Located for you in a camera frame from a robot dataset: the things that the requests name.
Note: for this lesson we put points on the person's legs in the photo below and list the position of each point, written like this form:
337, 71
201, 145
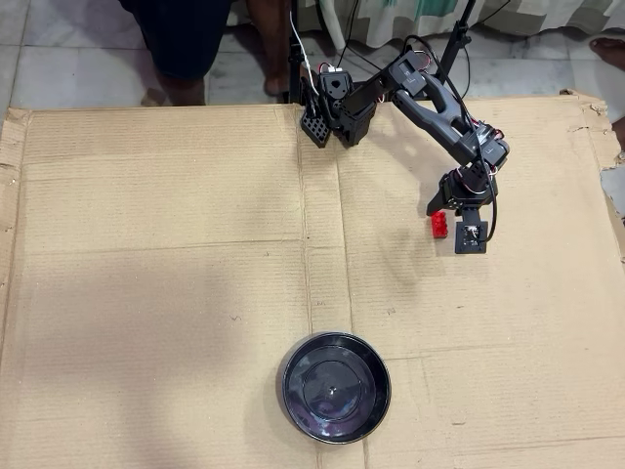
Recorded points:
180, 34

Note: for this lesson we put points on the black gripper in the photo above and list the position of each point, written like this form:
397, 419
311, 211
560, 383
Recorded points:
449, 197

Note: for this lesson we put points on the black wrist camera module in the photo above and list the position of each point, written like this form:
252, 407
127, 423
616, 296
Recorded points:
471, 237

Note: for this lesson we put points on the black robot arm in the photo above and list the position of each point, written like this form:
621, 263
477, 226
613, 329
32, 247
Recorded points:
429, 107

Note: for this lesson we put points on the bare person leg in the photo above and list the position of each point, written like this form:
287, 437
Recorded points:
273, 44
183, 90

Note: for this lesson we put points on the black round plastic bin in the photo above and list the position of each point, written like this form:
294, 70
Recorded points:
337, 388

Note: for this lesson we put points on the black robot base with clamp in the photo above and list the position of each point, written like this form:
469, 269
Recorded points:
334, 93

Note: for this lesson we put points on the white plastic leg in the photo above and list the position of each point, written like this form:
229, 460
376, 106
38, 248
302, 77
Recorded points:
333, 24

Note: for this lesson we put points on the large flat cardboard sheet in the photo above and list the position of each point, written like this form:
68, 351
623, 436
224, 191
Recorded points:
146, 293

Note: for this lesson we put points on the black metal stand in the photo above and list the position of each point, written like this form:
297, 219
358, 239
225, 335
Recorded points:
459, 34

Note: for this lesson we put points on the red lego block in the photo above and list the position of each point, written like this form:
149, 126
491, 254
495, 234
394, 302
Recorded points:
439, 225

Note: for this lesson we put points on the bare foot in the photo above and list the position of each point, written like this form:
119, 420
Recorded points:
610, 51

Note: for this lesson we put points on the green white patterned bedsheet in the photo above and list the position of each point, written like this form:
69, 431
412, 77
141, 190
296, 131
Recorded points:
512, 14

